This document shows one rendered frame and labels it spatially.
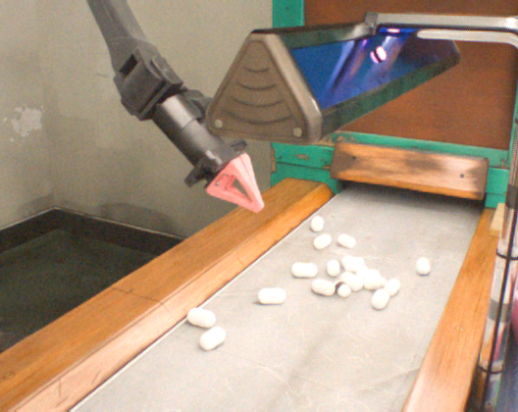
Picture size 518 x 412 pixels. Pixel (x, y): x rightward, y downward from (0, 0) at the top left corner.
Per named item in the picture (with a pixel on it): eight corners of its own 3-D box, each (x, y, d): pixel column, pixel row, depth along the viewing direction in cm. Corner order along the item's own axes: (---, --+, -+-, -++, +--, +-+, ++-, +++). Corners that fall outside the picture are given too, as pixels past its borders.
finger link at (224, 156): (282, 189, 82) (237, 142, 84) (259, 204, 76) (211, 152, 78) (254, 219, 86) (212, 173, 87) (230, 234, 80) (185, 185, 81)
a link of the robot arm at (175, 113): (141, 119, 84) (163, 89, 81) (166, 115, 90) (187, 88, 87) (172, 152, 83) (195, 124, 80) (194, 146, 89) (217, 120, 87)
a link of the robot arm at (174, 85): (115, 97, 86) (148, 55, 82) (155, 94, 96) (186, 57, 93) (164, 156, 85) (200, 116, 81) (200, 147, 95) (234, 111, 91)
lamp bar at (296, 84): (203, 135, 40) (200, 27, 37) (410, 62, 92) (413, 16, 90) (312, 149, 36) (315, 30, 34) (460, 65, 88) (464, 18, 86)
